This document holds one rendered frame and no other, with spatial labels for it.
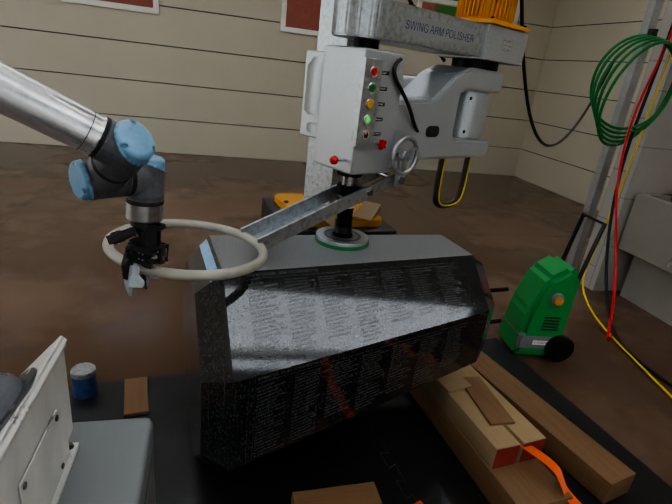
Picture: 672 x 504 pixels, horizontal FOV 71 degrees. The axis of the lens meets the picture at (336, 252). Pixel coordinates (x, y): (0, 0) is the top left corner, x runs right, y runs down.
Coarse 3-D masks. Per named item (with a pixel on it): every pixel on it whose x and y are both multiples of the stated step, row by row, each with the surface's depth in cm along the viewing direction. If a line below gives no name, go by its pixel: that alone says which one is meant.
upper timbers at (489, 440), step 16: (464, 368) 225; (432, 384) 217; (448, 400) 206; (464, 400) 202; (448, 416) 206; (464, 416) 195; (480, 416) 194; (512, 416) 196; (464, 432) 196; (480, 432) 186; (496, 432) 186; (512, 432) 188; (528, 432) 188; (480, 448) 186; (496, 448) 178; (512, 448) 180; (496, 464) 181
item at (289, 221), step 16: (368, 176) 195; (384, 176) 193; (320, 192) 182; (368, 192) 181; (288, 208) 174; (304, 208) 179; (320, 208) 170; (336, 208) 174; (256, 224) 167; (272, 224) 172; (288, 224) 163; (304, 224) 167; (272, 240) 160
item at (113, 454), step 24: (72, 432) 84; (96, 432) 84; (120, 432) 85; (144, 432) 85; (96, 456) 79; (120, 456) 80; (144, 456) 81; (72, 480) 75; (96, 480) 75; (120, 480) 76; (144, 480) 78
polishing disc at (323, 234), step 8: (320, 232) 190; (328, 232) 191; (352, 232) 194; (360, 232) 195; (320, 240) 184; (328, 240) 182; (336, 240) 183; (344, 240) 184; (352, 240) 185; (360, 240) 186
